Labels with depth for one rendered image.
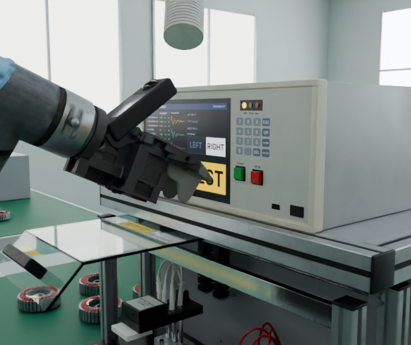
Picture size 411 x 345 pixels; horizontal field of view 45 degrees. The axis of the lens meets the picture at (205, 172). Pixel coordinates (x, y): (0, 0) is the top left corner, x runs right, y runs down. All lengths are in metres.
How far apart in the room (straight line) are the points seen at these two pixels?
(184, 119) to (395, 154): 0.36
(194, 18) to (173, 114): 1.13
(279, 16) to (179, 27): 5.87
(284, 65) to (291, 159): 7.13
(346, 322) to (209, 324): 0.53
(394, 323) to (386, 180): 0.23
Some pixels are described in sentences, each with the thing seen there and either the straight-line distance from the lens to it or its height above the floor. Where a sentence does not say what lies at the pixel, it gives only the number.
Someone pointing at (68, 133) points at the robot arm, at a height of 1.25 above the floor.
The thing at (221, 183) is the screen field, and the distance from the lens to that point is 0.80.
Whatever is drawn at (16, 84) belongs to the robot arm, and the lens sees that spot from 0.55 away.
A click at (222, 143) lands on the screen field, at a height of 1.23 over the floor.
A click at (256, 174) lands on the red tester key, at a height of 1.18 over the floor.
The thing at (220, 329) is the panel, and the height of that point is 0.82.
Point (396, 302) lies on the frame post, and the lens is 0.70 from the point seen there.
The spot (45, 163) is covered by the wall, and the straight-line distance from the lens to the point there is 5.63.
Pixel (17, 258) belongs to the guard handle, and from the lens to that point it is 0.81.
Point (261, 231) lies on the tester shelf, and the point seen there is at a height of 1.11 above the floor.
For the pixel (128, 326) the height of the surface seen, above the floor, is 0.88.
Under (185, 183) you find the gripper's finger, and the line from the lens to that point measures 0.67.
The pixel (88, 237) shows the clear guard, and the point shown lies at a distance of 0.86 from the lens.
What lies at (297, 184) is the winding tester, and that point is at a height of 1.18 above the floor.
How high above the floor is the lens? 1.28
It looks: 7 degrees down
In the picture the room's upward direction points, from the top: straight up
